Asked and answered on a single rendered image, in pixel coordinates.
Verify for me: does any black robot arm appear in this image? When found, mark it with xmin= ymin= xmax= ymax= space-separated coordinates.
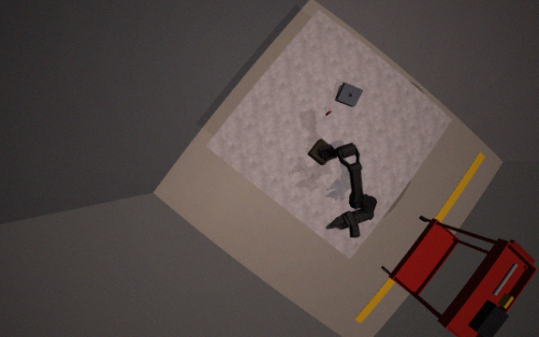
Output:
xmin=317 ymin=143 xmax=377 ymax=238

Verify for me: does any dark grey square panel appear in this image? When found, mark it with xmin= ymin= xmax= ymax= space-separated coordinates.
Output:
xmin=335 ymin=82 xmax=363 ymax=107

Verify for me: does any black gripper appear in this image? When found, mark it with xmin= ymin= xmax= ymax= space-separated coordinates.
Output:
xmin=326 ymin=210 xmax=364 ymax=229

